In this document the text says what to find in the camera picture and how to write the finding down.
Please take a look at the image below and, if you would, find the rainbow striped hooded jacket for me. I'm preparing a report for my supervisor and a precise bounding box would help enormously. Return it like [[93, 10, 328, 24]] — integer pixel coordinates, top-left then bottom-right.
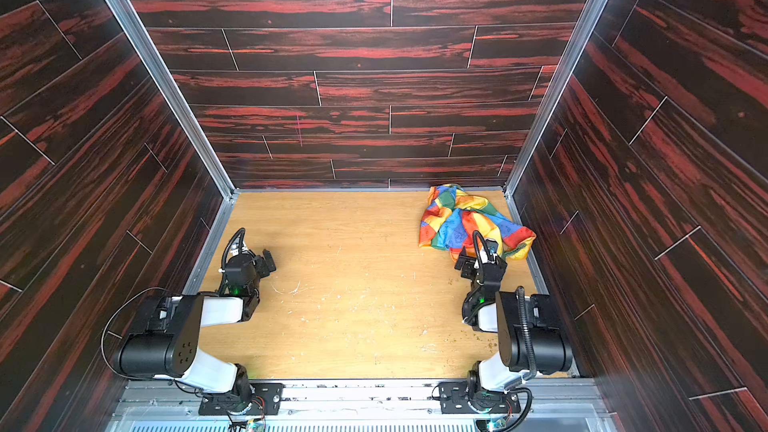
[[418, 184, 536, 261]]

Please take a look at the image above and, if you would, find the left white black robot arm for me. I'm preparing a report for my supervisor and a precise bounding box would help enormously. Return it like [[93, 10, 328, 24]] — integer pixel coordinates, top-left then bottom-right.
[[112, 250, 277, 414]]

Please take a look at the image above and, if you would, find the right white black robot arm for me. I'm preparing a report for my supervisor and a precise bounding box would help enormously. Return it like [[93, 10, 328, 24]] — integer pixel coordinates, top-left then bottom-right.
[[440, 232, 573, 414]]

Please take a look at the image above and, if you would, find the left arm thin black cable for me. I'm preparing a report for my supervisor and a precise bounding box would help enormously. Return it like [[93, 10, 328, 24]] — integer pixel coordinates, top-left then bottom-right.
[[99, 227, 248, 382]]

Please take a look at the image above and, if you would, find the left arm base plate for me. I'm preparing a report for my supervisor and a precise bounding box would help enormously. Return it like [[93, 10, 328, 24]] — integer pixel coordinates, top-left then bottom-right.
[[198, 381, 285, 416]]

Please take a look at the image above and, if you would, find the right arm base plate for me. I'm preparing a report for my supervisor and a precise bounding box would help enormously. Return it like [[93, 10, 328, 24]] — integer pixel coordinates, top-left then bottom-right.
[[436, 380, 522, 415]]

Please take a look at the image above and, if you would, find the aluminium front rail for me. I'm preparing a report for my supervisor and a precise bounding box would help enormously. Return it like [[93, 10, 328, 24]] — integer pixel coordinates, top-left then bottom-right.
[[106, 379, 619, 431]]

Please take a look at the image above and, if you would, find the right aluminium corner post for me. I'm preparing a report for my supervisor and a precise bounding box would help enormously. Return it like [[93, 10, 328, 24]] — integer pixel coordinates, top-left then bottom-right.
[[505, 0, 608, 202]]

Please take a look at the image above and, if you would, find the aluminium corner post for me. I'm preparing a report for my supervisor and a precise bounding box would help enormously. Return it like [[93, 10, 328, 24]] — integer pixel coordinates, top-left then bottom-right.
[[104, 0, 236, 201], [505, 0, 608, 202]]

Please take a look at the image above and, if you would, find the left aluminium corner post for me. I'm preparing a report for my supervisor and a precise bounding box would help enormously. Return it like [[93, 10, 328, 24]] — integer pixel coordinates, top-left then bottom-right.
[[104, 0, 236, 201]]

